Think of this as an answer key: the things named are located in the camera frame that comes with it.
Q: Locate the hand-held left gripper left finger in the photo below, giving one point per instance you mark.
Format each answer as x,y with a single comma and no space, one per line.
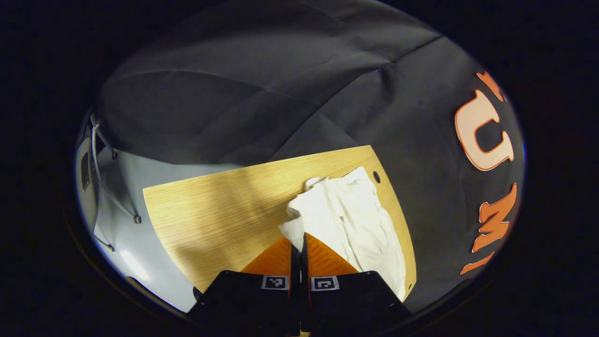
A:
262,304

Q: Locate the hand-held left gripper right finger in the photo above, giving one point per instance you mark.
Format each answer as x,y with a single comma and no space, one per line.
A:
337,304

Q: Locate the white jeans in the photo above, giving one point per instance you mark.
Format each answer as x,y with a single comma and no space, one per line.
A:
346,210

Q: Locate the black backdrop cloth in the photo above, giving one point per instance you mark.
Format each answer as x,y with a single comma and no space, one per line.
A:
281,93

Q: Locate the white metal frame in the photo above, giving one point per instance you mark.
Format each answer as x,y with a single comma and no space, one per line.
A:
100,182

